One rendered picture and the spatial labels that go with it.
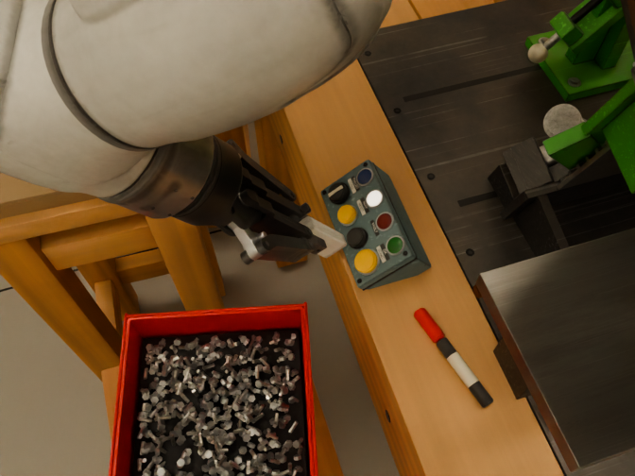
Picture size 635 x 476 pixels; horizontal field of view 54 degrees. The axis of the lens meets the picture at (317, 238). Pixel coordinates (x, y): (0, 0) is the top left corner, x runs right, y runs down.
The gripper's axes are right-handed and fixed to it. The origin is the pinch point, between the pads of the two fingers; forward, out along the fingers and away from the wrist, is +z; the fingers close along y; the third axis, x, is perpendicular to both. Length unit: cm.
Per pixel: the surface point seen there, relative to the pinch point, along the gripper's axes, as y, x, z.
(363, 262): 0.2, 0.0, 9.9
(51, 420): -27, -109, 48
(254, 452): 16.3, -17.5, 3.6
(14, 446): -23, -117, 42
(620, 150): 5.3, 29.1, 7.8
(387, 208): -5.0, 5.1, 11.1
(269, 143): -52, -22, 41
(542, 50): -23.7, 30.4, 28.8
